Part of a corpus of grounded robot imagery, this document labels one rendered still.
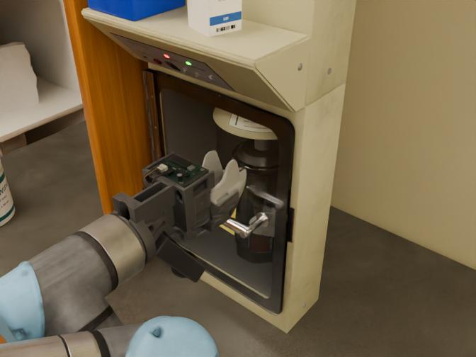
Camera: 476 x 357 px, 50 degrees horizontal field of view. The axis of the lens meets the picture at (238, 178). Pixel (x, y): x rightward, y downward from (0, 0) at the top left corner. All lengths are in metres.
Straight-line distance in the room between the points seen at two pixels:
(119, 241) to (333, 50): 0.39
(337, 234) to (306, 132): 0.53
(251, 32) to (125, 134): 0.40
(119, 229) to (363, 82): 0.74
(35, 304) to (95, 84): 0.48
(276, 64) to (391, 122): 0.59
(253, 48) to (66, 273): 0.32
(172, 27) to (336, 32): 0.22
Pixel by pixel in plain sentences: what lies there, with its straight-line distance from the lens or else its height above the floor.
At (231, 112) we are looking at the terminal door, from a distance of 0.77.
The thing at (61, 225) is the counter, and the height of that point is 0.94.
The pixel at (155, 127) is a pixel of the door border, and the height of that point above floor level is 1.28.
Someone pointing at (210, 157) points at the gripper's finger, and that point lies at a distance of 0.67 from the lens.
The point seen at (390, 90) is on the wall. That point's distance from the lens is 1.13.
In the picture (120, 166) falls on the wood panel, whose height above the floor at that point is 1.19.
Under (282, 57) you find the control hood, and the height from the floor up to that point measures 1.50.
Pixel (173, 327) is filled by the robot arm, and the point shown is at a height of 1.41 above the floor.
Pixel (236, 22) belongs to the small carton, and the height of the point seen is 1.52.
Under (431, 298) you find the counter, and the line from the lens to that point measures 1.12.
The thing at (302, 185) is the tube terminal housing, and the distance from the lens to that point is 0.78.
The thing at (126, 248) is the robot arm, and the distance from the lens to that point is 0.55.
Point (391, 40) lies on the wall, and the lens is 1.10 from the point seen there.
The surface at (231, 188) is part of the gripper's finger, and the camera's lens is 0.67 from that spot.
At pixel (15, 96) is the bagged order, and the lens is 1.93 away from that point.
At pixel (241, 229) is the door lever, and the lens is 0.80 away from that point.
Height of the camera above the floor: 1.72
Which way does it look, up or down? 34 degrees down
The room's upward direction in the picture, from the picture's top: straight up
